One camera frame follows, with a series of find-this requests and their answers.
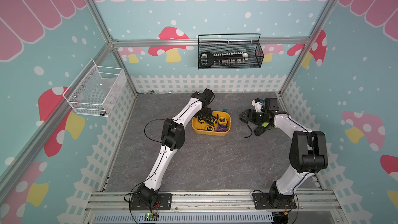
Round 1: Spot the yellow black tape measure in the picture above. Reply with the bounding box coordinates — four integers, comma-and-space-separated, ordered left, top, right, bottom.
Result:
203, 116, 218, 132

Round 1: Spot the yellow storage box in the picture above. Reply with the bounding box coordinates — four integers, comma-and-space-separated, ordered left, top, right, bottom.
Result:
191, 111, 231, 136

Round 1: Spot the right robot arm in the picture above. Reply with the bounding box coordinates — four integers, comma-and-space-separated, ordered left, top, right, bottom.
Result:
239, 98, 329, 208

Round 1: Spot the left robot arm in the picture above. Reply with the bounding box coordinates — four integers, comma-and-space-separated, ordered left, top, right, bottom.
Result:
137, 89, 216, 207

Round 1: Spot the purple tape measure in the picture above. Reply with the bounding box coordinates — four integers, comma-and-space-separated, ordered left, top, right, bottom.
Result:
216, 123, 229, 132

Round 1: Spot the green black power drill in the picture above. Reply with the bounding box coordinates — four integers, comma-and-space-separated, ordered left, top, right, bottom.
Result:
254, 122, 274, 136

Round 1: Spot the socket wrench set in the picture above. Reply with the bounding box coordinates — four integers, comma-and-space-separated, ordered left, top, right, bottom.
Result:
198, 52, 249, 68

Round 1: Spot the green circuit board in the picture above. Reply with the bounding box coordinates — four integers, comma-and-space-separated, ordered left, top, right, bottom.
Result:
144, 213, 159, 222

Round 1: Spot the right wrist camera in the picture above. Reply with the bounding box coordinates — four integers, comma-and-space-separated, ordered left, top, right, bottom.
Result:
252, 98, 264, 113

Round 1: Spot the black wire mesh basket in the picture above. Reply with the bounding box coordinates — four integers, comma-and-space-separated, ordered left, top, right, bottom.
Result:
198, 33, 264, 69

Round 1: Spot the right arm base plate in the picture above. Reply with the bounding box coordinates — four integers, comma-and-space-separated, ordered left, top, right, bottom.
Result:
252, 191, 297, 211

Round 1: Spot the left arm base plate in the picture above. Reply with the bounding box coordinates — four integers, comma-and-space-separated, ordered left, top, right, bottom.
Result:
127, 194, 173, 211

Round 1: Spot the white wire basket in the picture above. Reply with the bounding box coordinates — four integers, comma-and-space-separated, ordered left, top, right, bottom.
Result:
63, 60, 127, 117

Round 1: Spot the aluminium front rail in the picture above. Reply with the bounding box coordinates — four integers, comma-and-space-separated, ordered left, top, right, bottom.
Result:
84, 188, 342, 214

